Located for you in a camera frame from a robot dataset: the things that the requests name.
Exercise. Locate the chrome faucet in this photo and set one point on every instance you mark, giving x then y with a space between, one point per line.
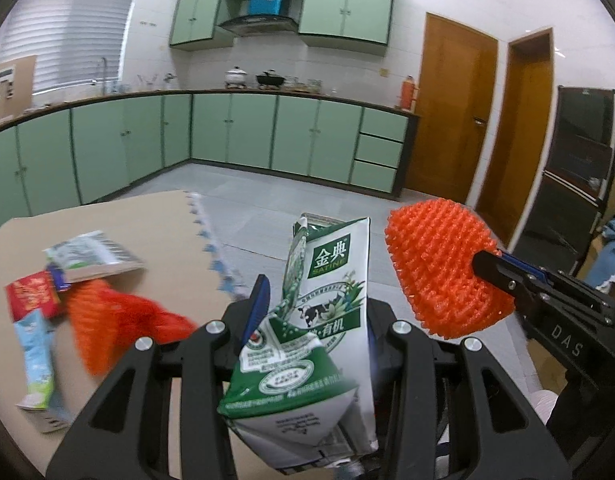
105 80

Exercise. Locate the black range hood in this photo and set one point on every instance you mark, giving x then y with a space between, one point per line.
257 25

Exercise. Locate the cardboard box with water purifier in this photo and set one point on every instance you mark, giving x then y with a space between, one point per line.
22 90

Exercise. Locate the green wall cabinet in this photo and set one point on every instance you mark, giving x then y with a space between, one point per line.
347 10

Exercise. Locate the light blue drink carton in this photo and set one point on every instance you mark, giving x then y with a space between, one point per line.
35 355

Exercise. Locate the green base cabinet run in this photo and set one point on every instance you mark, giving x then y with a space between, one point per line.
297 135
97 145

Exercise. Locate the wooden door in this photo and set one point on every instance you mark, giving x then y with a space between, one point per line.
447 110
522 135

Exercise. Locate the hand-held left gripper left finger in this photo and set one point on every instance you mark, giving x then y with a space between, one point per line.
260 305

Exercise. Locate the round table beige cloth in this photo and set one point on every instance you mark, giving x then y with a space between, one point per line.
137 230

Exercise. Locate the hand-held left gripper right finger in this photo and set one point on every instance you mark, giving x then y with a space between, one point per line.
382 325

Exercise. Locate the white cooking pot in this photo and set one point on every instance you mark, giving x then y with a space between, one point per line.
236 77

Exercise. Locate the orange foam fruit net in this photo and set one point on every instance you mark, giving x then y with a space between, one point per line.
432 270

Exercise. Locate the red snack packet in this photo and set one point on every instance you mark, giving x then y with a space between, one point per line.
30 292

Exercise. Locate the white window blind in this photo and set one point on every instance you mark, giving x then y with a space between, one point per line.
72 25

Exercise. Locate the blue lace-trimmed cloth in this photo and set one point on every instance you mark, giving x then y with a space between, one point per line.
612 255

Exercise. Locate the pale pink ribbed clothing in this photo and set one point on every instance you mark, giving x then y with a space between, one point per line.
542 400

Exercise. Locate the green white milk carton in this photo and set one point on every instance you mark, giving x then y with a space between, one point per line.
327 280

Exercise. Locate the red thermos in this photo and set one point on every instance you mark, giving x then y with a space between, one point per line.
408 94

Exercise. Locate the black refrigerator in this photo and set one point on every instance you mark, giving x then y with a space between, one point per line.
577 160

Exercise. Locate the green white plastic bag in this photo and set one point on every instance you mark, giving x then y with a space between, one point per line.
82 255

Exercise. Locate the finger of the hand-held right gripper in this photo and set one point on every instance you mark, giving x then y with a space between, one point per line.
497 272
525 267

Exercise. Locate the row of glass jars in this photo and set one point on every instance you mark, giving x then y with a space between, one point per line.
307 85

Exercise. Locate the black wok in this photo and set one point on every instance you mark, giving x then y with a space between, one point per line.
270 80

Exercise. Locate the red mesh net bag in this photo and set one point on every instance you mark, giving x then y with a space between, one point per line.
112 320

